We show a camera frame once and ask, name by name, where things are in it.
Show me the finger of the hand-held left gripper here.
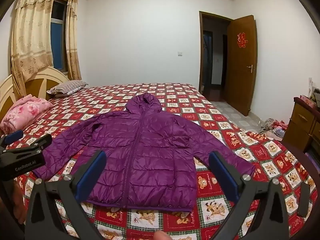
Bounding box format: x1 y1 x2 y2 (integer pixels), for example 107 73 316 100
0 129 24 146
21 134 53 155

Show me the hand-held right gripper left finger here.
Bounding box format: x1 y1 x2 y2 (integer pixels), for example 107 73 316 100
25 150 107 240

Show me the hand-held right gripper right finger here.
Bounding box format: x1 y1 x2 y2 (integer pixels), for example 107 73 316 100
208 151 294 240

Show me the purple hooded down jacket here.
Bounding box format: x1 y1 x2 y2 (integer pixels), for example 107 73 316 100
32 93 256 212

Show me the pile of clothes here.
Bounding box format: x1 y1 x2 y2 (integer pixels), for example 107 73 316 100
260 117 288 140

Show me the person's left hand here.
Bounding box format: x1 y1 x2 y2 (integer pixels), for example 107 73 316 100
13 180 28 225

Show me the person's right hand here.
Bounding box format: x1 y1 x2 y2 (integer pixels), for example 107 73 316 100
152 231 171 240

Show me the pink floral blanket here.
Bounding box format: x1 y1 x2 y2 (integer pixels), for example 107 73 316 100
0 95 53 135

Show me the bed with red patterned sheet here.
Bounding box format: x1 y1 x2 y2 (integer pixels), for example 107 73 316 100
0 82 318 240

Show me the cream wooden headboard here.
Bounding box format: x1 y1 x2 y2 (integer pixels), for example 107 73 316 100
0 66 70 115

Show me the striped pillow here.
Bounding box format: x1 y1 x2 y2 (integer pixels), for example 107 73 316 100
47 80 89 97

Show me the black flat object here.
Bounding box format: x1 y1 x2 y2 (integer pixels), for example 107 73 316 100
297 182 310 218

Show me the brown wooden door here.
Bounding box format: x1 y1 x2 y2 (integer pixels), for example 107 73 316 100
226 15 258 117

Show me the wooden cabinet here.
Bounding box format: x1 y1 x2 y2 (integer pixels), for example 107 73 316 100
282 96 320 153

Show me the window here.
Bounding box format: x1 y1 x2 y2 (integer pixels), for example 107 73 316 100
50 0 69 73

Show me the wide beige patterned curtain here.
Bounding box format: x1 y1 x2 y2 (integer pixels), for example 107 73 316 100
10 0 57 98

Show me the narrow beige patterned curtain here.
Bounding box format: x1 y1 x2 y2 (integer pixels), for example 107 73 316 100
65 0 82 81

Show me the pink box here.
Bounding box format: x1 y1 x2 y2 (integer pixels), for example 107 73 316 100
300 94 316 108

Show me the red paper door decoration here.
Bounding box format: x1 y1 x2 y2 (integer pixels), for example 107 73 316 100
236 32 247 48

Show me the brown door frame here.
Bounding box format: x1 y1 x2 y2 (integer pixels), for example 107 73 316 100
199 11 234 95

